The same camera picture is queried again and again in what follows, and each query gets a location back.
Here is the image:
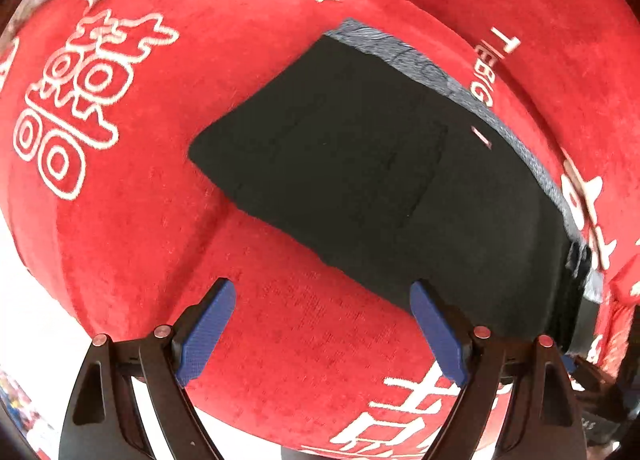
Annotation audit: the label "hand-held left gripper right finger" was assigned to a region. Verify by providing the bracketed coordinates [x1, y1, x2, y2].
[409, 279, 586, 460]

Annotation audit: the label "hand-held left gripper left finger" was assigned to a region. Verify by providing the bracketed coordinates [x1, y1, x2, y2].
[58, 278, 237, 460]

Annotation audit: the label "black pants with blue stripe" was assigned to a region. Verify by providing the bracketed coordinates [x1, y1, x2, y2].
[187, 17, 604, 357]

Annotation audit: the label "red printed blanket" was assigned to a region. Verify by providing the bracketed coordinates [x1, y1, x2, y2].
[0, 0, 640, 460]

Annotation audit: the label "colourful printed clutter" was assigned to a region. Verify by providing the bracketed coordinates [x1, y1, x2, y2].
[0, 369, 58, 460]

